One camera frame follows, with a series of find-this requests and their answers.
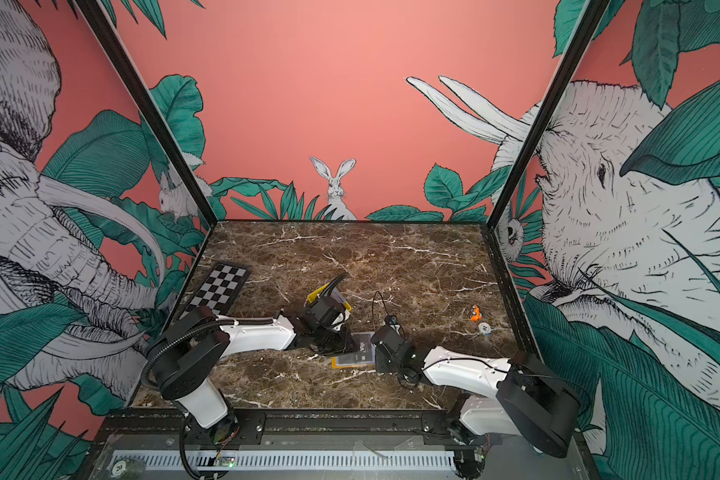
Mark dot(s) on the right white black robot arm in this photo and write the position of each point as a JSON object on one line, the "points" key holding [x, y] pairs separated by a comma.
{"points": [[513, 396]]}

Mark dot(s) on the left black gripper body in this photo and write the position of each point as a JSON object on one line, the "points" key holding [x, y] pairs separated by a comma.
{"points": [[333, 342]]}

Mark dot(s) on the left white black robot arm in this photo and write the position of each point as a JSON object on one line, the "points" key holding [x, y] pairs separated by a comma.
{"points": [[181, 360]]}

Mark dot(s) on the yellow leather card holder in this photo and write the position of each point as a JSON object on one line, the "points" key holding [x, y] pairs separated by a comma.
{"points": [[346, 361]]}

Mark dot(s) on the orange small clip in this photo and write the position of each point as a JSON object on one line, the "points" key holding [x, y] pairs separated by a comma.
{"points": [[475, 313]]}

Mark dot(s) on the black front rail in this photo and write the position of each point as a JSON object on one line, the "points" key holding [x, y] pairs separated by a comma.
{"points": [[437, 427]]}

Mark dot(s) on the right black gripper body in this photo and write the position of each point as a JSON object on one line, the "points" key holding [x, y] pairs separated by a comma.
{"points": [[383, 365]]}

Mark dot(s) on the right black frame post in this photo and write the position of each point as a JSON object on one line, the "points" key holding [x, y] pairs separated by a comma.
{"points": [[587, 24]]}

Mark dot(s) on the left black frame post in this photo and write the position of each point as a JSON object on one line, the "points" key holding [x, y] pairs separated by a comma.
{"points": [[106, 35]]}

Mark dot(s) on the black white checkerboard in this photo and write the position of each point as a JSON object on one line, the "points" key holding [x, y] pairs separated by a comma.
{"points": [[220, 289]]}

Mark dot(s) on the white slotted cable duct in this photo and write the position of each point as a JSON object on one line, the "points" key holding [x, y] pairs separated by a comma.
{"points": [[363, 460]]}

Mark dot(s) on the black frame post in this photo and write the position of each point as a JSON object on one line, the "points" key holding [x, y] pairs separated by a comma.
{"points": [[587, 24], [106, 35]]}

